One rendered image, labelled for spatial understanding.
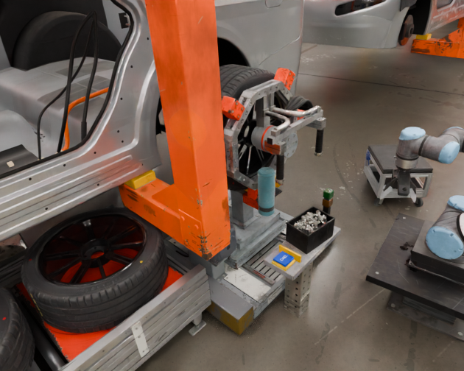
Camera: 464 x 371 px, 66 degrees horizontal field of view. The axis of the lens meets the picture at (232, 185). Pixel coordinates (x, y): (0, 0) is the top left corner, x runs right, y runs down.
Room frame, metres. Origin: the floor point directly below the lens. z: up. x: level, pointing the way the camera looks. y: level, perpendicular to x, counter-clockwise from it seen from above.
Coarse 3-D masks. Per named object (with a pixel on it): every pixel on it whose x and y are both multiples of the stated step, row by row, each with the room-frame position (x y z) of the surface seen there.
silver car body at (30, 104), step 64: (0, 0) 2.95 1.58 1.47; (64, 0) 3.25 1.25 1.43; (128, 0) 1.69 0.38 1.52; (256, 0) 2.24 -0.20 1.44; (0, 64) 2.82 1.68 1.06; (64, 64) 2.75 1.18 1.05; (128, 64) 1.64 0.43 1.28; (256, 64) 2.24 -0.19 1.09; (0, 128) 1.90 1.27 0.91; (64, 128) 1.62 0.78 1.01; (128, 128) 1.60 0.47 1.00; (0, 192) 1.18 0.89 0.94; (64, 192) 1.31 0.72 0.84
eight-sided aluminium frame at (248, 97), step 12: (264, 84) 1.75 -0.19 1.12; (276, 84) 1.75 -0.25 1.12; (240, 96) 1.65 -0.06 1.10; (252, 96) 1.62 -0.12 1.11; (288, 96) 1.83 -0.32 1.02; (240, 120) 1.56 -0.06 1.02; (228, 132) 1.53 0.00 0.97; (228, 144) 1.56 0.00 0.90; (228, 156) 1.55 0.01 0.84; (276, 156) 1.84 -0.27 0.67; (228, 168) 1.55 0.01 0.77; (240, 180) 1.55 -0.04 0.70; (252, 180) 1.61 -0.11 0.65
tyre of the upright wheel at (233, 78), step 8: (232, 64) 1.95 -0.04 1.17; (224, 72) 1.82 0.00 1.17; (232, 72) 1.80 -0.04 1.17; (240, 72) 1.78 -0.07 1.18; (248, 72) 1.77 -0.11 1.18; (256, 72) 1.78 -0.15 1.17; (264, 72) 1.83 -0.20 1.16; (272, 72) 1.89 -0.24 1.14; (224, 80) 1.73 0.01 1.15; (232, 80) 1.71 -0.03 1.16; (240, 80) 1.70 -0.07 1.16; (248, 80) 1.73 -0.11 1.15; (256, 80) 1.77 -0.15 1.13; (264, 80) 1.82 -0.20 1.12; (224, 88) 1.68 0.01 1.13; (232, 88) 1.66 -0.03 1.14; (240, 88) 1.69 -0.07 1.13; (248, 88) 1.73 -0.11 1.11; (232, 96) 1.65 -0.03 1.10; (224, 120) 1.60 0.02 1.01; (272, 160) 1.87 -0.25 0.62; (232, 184) 1.62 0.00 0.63; (240, 184) 1.67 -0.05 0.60
